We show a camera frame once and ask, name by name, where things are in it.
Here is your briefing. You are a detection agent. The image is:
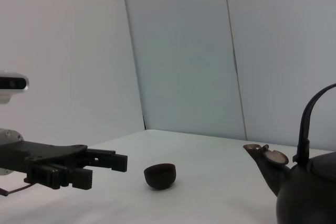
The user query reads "dark brown teacup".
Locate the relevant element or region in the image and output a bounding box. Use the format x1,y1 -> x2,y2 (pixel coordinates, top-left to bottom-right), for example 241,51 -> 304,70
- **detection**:
143,163 -> 177,190

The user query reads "left gripper cable with plug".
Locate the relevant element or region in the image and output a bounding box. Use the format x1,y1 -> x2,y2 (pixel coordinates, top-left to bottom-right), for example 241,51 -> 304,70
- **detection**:
0,183 -> 35,197

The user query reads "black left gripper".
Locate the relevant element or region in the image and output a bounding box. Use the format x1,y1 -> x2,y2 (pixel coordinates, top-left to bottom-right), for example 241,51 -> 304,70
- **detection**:
0,141 -> 129,191

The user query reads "black iron teapot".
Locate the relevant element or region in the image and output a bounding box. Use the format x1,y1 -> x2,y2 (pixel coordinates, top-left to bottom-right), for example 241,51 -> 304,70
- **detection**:
243,83 -> 336,224

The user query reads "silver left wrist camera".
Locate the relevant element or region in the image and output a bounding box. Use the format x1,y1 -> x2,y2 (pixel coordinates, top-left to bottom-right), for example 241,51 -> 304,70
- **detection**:
0,70 -> 30,105

